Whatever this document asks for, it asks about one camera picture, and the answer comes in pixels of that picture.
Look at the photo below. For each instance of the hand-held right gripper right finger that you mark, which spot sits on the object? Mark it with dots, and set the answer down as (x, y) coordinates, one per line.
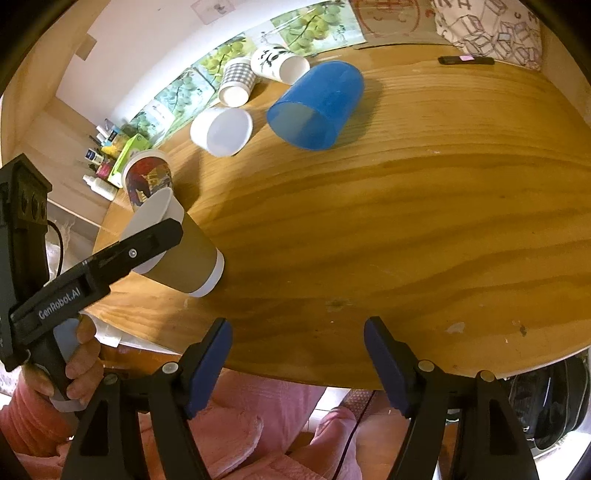
(385, 369)

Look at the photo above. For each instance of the person's left hand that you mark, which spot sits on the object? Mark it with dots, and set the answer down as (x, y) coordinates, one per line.
(85, 360)

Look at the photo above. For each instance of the cardboard with red print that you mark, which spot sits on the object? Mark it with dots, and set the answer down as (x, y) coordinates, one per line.
(392, 21)

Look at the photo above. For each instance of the black remote control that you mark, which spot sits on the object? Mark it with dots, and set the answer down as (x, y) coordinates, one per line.
(466, 60)

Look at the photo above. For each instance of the plain white cup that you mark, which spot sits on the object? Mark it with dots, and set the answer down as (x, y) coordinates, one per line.
(224, 131)

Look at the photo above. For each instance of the person's left forearm pink sleeve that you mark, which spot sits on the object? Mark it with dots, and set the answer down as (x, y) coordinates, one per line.
(27, 420)

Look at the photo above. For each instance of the white cup with black print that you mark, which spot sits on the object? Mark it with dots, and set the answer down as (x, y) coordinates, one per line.
(277, 62)

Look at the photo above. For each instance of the grape print poster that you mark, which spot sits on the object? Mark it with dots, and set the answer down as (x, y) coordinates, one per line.
(221, 55)

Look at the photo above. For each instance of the white wall plate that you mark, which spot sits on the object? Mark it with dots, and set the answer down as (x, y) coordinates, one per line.
(206, 10)

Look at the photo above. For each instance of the grey checked paper cup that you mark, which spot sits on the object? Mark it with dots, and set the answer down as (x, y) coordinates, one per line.
(238, 78)

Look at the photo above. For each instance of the blue plastic cup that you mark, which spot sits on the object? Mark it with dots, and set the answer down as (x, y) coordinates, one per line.
(318, 101)

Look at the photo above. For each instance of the white paper sheet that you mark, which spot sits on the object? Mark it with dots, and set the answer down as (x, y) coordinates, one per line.
(138, 341)

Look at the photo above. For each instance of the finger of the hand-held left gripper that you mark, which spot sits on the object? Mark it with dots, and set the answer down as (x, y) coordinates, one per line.
(138, 249)

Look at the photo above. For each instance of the black bag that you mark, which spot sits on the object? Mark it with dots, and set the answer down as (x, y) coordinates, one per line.
(549, 406)

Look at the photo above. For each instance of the dark red printed paper cup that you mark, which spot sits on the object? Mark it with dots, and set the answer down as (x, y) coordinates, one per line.
(147, 177)

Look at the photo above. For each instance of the white cushion with cube print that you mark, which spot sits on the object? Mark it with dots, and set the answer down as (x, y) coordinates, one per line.
(494, 32)

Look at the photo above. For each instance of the green box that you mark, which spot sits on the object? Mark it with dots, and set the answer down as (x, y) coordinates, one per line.
(129, 150)

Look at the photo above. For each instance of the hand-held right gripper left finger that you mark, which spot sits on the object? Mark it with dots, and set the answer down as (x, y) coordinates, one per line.
(210, 369)

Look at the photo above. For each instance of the brown paper cup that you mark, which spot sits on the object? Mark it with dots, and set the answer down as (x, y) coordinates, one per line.
(194, 258)

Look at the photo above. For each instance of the white plastic bottle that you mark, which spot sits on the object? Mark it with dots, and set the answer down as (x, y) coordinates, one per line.
(99, 187)

